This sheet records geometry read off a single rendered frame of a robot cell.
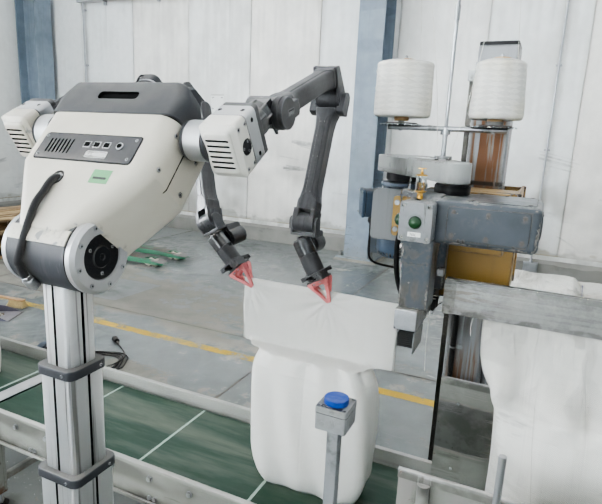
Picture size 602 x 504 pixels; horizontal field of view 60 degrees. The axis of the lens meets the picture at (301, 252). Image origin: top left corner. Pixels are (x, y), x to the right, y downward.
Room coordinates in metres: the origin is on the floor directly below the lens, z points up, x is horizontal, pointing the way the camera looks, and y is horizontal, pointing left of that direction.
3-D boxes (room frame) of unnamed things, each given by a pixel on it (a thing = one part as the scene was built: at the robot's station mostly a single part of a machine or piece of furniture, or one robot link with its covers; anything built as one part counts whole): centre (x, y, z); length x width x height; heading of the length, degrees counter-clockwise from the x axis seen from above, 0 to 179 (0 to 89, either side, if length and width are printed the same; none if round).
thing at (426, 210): (1.19, -0.26, 1.29); 0.08 x 0.05 x 0.09; 66
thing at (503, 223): (1.28, -0.43, 1.21); 0.30 x 0.25 x 0.30; 66
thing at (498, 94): (1.49, -0.51, 1.61); 0.15 x 0.14 x 0.17; 66
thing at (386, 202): (1.63, -0.36, 1.23); 0.28 x 0.07 x 0.16; 66
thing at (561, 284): (3.89, -1.81, 0.44); 0.66 x 0.42 x 0.14; 62
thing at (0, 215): (5.94, 3.50, 0.36); 1.20 x 0.82 x 0.14; 152
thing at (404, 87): (1.59, -0.28, 1.61); 0.17 x 0.17 x 0.17
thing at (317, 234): (1.56, -0.02, 1.18); 0.11 x 0.09 x 0.12; 156
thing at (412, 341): (1.25, -0.28, 0.98); 0.09 x 0.05 x 0.05; 156
